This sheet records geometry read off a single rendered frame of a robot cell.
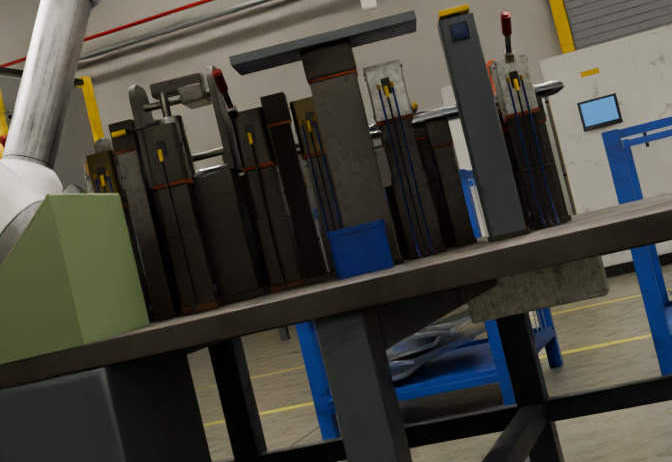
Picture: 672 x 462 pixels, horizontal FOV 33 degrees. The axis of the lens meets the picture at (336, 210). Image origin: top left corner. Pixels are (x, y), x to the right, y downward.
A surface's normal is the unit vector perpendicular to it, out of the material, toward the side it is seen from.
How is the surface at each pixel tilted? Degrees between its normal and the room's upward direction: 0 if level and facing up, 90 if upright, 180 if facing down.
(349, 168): 90
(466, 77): 90
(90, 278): 90
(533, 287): 90
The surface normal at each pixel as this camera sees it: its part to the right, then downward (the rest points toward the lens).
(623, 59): -0.29, 0.03
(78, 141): 0.93, -0.23
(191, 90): -0.07, -0.03
